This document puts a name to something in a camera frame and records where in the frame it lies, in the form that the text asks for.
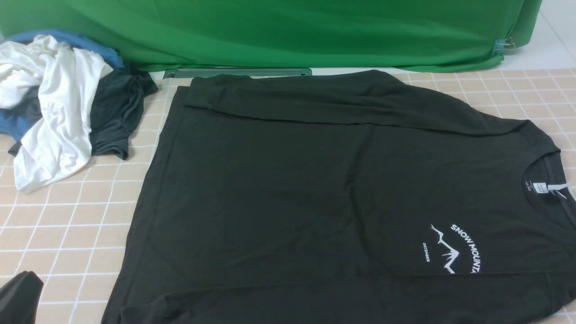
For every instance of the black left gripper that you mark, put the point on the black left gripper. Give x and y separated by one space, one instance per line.
19 298

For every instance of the blue shirt in pile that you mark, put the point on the blue shirt in pile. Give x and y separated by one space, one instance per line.
85 42

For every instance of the dark teal shirt in pile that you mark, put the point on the dark teal shirt in pile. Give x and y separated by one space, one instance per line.
117 110

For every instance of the white shirt in pile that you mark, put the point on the white shirt in pile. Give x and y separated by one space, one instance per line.
67 78

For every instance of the beige grid tablecloth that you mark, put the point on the beige grid tablecloth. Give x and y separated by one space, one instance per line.
72 234

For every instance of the gray metal bar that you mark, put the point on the gray metal bar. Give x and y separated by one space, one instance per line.
238 72

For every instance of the green backdrop cloth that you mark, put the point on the green backdrop cloth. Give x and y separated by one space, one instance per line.
414 35

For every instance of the blue binder clip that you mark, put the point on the blue binder clip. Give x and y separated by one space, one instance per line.
502 46

